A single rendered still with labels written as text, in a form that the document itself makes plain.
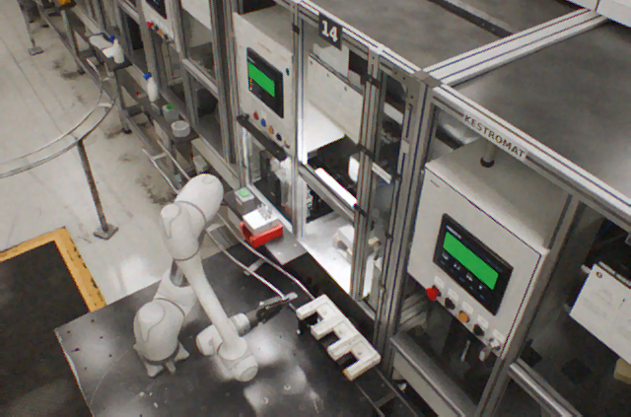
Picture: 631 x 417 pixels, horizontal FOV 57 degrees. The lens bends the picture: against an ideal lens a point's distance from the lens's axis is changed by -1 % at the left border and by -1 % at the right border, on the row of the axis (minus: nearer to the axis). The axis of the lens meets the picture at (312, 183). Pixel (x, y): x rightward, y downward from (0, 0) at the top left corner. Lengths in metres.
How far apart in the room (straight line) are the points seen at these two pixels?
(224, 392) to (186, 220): 0.83
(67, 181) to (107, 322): 2.06
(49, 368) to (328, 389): 1.69
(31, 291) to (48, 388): 0.72
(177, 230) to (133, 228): 2.21
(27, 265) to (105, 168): 1.02
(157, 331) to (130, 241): 1.72
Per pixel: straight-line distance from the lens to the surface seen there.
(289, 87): 2.21
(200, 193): 2.06
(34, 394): 3.53
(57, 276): 4.00
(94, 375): 2.67
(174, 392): 2.54
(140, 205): 4.32
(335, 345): 2.37
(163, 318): 2.43
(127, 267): 3.93
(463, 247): 1.69
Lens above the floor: 2.85
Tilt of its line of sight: 41 degrees down
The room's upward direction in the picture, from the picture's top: 1 degrees clockwise
